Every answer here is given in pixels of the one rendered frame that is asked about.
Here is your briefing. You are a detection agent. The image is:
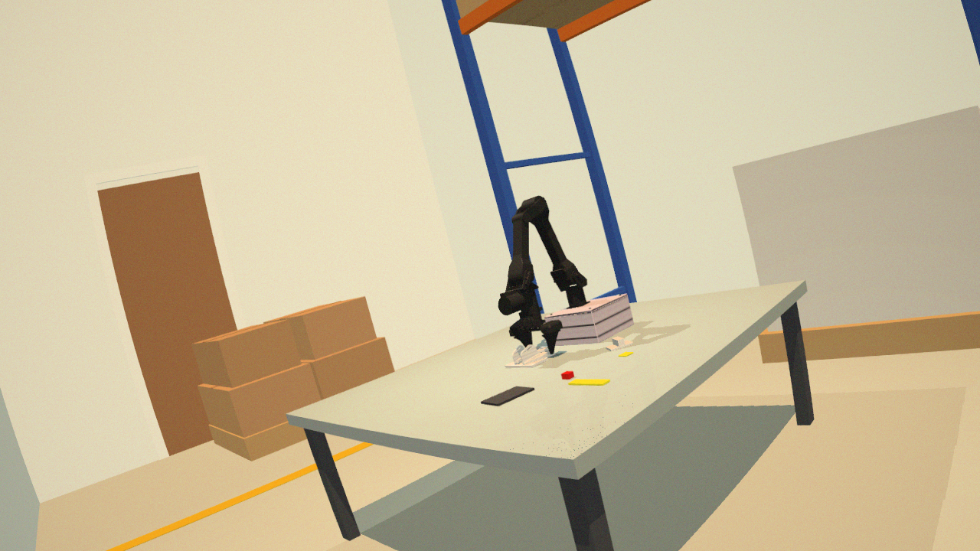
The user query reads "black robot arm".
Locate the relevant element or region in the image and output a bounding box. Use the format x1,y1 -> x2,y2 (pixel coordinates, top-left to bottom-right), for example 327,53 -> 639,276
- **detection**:
498,196 -> 590,337

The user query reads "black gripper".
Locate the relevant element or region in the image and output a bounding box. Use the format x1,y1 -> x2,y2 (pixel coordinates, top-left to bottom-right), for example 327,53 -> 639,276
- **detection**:
509,305 -> 563,354

